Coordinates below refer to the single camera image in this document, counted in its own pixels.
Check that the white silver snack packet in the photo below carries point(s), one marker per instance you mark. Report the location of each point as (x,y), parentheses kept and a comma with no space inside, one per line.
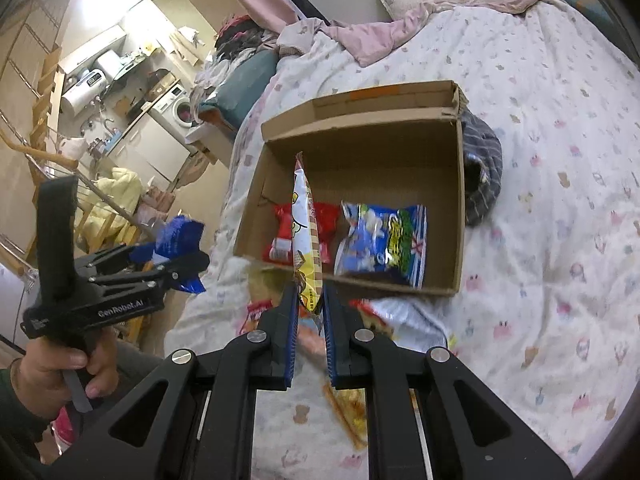
(410,317)

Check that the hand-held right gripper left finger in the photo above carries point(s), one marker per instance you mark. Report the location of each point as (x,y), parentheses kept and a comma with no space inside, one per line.
(290,320)

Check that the cardboard box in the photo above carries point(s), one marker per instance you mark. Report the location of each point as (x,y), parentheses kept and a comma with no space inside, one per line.
(380,170)

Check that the long yellow snack packet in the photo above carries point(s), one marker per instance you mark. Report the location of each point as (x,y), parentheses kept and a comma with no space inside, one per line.
(305,240)

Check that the pile of clothes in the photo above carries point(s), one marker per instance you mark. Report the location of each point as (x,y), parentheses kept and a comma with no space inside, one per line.
(240,35)

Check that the yellow cloth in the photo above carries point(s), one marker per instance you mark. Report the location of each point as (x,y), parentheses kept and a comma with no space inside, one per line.
(120,185)

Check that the white water heater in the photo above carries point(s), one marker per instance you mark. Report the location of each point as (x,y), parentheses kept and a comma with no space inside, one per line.
(80,92)

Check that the teal cushion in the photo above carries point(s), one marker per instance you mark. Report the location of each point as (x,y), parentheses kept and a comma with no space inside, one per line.
(240,85)

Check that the dark striped cloth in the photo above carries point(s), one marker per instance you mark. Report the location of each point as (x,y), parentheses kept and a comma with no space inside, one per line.
(480,190)

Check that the blue green snack packet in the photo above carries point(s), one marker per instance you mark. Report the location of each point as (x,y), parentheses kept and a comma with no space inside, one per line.
(380,245)

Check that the person's left hand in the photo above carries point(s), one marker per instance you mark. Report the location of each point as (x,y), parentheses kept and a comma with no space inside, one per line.
(45,375)

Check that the kitchen cabinet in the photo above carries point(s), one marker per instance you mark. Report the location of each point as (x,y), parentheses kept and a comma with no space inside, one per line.
(145,150)

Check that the person's left forearm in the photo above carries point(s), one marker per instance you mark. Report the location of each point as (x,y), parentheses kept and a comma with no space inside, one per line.
(15,420)

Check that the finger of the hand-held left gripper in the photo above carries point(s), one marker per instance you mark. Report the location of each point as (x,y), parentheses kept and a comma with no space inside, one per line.
(115,257)
(185,267)

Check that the wooden drying rack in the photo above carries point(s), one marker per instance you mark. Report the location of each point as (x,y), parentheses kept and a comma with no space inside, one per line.
(50,160)

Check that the pink red snack packet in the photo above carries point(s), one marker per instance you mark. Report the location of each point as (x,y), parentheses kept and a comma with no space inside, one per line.
(257,317)

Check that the yellow orange snack packet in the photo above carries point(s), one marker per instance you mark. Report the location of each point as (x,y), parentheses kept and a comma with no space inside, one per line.
(350,410)

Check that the white washing machine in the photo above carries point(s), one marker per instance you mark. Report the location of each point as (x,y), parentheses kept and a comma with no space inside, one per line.
(177,105)

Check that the white side table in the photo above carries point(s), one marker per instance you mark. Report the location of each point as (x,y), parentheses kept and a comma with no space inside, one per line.
(210,140)

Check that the pink blanket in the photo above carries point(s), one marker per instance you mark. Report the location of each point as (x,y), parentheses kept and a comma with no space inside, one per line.
(370,45)

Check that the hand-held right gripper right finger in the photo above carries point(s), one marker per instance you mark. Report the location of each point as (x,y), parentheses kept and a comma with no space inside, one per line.
(332,340)

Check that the white printed blanket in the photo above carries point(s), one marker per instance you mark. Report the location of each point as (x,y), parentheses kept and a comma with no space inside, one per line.
(550,210)

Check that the teal pillow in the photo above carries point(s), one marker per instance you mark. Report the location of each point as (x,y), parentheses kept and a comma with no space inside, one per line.
(590,10)

